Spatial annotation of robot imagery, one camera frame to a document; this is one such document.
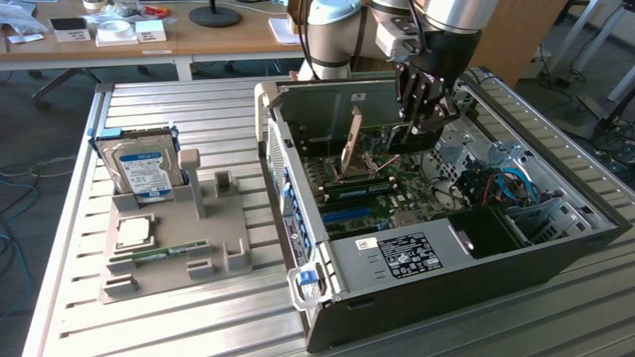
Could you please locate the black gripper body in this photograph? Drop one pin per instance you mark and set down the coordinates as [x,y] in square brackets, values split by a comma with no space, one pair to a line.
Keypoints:
[448,56]

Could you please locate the black graphics card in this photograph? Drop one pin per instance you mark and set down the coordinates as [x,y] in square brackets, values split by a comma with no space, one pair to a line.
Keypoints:
[412,143]

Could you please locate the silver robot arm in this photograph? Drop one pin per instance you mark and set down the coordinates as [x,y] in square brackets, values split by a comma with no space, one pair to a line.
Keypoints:
[337,37]

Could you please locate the wooden cabinet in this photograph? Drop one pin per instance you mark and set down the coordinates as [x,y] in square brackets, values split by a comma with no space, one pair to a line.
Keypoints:
[520,37]

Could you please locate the CPU socket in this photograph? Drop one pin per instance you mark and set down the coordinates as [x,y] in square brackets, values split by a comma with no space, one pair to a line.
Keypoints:
[364,167]

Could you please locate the green motherboard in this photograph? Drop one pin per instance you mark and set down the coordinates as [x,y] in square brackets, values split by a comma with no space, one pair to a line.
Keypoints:
[396,189]

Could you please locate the green installed RAM stick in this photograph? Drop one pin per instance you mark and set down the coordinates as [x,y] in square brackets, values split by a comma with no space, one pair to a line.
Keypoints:
[356,190]

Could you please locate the white paper stack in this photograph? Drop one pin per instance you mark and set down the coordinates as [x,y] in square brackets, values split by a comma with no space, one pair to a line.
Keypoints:
[284,32]

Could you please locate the wooden desk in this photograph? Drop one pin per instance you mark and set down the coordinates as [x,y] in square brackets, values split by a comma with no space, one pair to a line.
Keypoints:
[223,41]

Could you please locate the black round lamp base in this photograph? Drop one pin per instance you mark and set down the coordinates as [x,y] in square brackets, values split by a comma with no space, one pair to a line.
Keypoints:
[215,15]

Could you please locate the grey power supply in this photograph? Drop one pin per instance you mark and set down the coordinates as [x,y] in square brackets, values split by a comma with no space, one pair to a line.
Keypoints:
[356,267]

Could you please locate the black open PC case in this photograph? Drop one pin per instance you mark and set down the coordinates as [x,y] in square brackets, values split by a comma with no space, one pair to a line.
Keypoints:
[445,297]

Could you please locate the blue case latch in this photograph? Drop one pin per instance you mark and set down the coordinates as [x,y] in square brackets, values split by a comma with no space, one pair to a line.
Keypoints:
[307,278]

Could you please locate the orange small item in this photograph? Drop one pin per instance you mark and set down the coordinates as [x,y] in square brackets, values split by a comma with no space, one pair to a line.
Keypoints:
[157,13]

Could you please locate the beige parts rack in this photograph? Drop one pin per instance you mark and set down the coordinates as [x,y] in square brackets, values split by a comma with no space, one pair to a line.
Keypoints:
[173,223]

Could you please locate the flat white box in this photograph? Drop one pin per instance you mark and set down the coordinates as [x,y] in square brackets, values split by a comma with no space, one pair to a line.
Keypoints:
[116,41]

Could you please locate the white tape roll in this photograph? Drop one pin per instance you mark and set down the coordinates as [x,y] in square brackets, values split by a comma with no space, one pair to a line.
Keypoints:
[116,29]

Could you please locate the silver CPU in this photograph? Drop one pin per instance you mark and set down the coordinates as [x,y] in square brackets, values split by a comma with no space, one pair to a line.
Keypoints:
[136,230]

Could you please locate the green loose RAM stick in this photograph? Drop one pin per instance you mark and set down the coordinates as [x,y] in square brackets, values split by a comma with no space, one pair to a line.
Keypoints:
[159,253]

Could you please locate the white box with black top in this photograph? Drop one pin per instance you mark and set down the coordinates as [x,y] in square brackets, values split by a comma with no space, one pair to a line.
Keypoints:
[70,30]

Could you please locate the white label card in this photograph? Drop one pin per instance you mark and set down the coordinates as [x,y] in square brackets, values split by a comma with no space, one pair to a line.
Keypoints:
[24,38]

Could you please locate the clear plastic bag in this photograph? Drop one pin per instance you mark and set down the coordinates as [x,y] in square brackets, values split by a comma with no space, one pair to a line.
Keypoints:
[20,22]

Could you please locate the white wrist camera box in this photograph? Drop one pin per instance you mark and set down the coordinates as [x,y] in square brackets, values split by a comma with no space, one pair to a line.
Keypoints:
[392,41]

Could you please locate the hard disk with blue bracket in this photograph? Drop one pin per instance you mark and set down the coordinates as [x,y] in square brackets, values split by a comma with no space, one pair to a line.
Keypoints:
[144,167]

